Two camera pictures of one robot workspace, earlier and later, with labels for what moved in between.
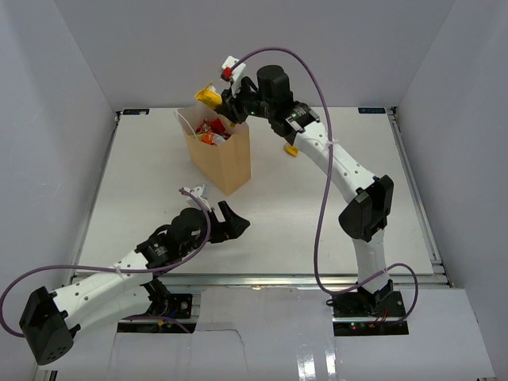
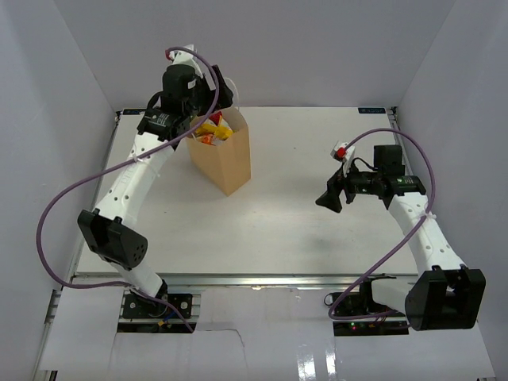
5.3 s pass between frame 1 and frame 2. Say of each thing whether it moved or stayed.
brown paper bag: stayed
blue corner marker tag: stayed
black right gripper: moved
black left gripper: moved
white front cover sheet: stayed
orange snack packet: stayed
